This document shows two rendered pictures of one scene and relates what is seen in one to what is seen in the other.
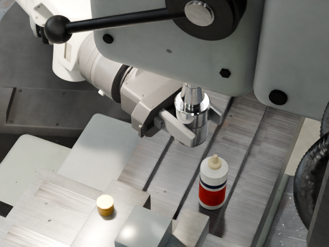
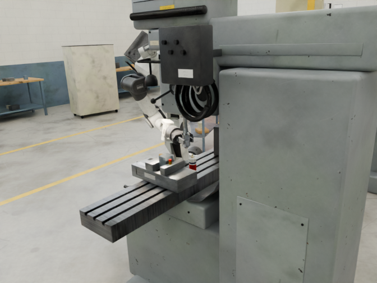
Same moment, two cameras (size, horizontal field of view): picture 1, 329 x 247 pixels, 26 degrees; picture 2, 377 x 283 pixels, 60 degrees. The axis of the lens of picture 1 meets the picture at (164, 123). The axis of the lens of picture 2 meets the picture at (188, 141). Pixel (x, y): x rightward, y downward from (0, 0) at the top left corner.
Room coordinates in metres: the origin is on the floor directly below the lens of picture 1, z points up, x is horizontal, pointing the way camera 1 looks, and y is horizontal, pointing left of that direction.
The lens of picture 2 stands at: (-0.99, -0.56, 1.68)
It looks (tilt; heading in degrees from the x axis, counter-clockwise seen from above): 18 degrees down; 17
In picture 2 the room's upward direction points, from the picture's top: 2 degrees counter-clockwise
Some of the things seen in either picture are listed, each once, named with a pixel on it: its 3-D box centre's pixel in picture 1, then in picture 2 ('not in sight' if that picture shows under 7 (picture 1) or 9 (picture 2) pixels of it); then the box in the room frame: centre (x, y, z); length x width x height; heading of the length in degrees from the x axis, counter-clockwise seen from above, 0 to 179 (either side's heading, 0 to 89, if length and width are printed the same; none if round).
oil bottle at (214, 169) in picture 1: (213, 178); (192, 163); (0.62, -0.07, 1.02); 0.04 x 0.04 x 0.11
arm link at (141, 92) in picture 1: (143, 85); (178, 136); (0.69, 0.03, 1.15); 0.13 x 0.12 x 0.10; 136
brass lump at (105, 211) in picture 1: (105, 205); not in sight; (0.53, 0.08, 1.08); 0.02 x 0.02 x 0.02
